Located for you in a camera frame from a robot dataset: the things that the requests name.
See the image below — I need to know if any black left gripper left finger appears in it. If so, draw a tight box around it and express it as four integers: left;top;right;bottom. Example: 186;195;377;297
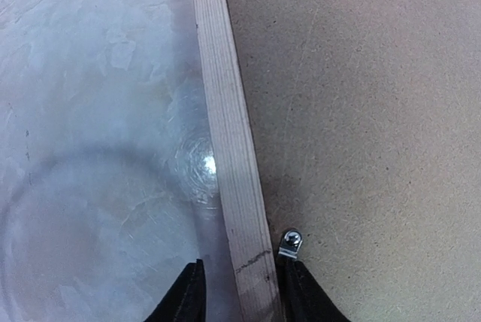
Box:
144;259;207;322

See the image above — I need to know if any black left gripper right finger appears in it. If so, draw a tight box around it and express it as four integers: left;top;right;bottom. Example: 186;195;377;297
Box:
277;258;349;322

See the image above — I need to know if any red wooden picture frame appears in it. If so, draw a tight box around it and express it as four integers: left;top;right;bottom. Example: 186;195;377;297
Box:
187;0;481;322

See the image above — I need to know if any brown cardboard backing board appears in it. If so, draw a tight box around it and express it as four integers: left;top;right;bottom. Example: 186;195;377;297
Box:
219;0;481;322

